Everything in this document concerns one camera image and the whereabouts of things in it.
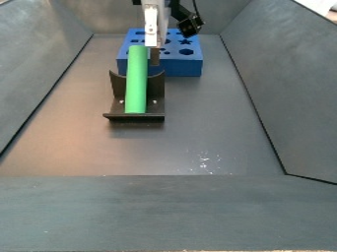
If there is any blue foam shape-hole block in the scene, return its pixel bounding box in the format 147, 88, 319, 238
116, 29, 203, 77

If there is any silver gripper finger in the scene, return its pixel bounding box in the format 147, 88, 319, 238
149, 0, 169, 66
143, 4, 157, 47

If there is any black camera cable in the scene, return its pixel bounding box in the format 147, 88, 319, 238
191, 0, 203, 18

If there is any black curved fixture cradle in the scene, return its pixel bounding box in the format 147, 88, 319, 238
103, 72, 164, 123

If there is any green oval cylinder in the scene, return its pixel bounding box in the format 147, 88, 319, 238
125, 45, 147, 113

